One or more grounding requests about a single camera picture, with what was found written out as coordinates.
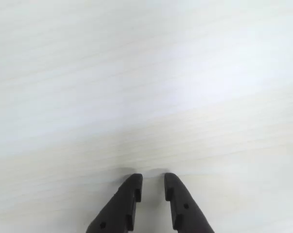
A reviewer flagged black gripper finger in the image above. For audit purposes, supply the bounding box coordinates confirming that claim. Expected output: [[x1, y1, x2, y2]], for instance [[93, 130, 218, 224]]
[[85, 173, 144, 233], [164, 172, 215, 233]]

